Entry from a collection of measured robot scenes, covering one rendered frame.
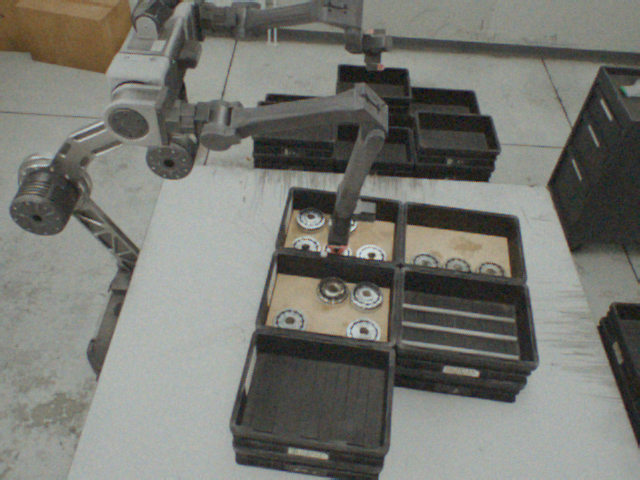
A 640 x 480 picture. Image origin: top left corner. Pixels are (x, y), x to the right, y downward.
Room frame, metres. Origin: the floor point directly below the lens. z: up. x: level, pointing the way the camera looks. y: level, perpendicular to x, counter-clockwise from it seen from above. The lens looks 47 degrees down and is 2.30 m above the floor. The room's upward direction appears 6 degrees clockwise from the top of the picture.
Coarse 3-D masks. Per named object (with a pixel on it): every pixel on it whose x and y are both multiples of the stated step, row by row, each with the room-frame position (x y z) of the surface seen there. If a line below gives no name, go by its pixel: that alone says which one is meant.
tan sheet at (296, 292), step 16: (288, 288) 1.13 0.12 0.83; (304, 288) 1.13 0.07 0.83; (384, 288) 1.16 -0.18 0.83; (272, 304) 1.06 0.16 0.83; (288, 304) 1.07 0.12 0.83; (304, 304) 1.07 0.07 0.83; (320, 304) 1.08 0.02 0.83; (384, 304) 1.10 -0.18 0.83; (320, 320) 1.02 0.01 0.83; (336, 320) 1.02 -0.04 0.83; (352, 320) 1.03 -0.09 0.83; (384, 320) 1.04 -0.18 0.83; (384, 336) 0.98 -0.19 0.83
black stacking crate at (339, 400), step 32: (288, 352) 0.88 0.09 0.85; (320, 352) 0.88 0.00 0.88; (352, 352) 0.87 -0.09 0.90; (384, 352) 0.87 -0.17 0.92; (256, 384) 0.79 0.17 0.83; (288, 384) 0.79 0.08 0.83; (320, 384) 0.80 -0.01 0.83; (352, 384) 0.81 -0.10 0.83; (384, 384) 0.82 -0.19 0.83; (256, 416) 0.69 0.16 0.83; (288, 416) 0.70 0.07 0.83; (320, 416) 0.71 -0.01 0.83; (352, 416) 0.72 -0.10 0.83; (384, 416) 0.70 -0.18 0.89; (256, 448) 0.61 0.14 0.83; (288, 448) 0.60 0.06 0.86; (320, 448) 0.60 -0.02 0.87
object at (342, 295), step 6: (324, 282) 1.14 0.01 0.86; (336, 282) 1.15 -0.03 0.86; (342, 282) 1.15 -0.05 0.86; (318, 288) 1.11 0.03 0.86; (324, 288) 1.12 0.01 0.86; (342, 288) 1.12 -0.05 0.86; (348, 288) 1.13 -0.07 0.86; (318, 294) 1.09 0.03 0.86; (324, 294) 1.10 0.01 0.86; (342, 294) 1.10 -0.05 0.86; (324, 300) 1.07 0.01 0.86; (330, 300) 1.07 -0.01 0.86; (336, 300) 1.08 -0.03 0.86; (342, 300) 1.08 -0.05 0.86
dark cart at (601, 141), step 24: (600, 72) 2.57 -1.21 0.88; (624, 72) 2.59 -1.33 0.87; (600, 96) 2.47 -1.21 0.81; (624, 96) 2.40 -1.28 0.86; (576, 120) 2.59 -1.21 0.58; (600, 120) 2.41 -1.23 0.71; (624, 120) 2.20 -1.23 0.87; (576, 144) 2.52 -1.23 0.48; (600, 144) 2.28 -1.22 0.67; (624, 144) 2.15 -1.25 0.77; (576, 168) 2.38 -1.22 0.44; (600, 168) 2.22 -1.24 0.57; (624, 168) 2.16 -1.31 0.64; (552, 192) 2.50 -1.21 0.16; (576, 192) 2.31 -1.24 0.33; (600, 192) 2.16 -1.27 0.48; (624, 192) 2.16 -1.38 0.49; (576, 216) 2.20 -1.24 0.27; (600, 216) 2.16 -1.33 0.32; (624, 216) 2.16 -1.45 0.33; (576, 240) 2.15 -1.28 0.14; (600, 240) 2.16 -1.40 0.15; (624, 240) 2.16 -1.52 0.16
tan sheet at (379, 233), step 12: (288, 228) 1.39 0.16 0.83; (324, 228) 1.41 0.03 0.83; (360, 228) 1.42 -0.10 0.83; (372, 228) 1.43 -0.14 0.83; (384, 228) 1.43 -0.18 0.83; (288, 240) 1.33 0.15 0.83; (324, 240) 1.35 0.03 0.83; (360, 240) 1.37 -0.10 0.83; (372, 240) 1.37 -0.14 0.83; (384, 240) 1.38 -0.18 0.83; (384, 252) 1.32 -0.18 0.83
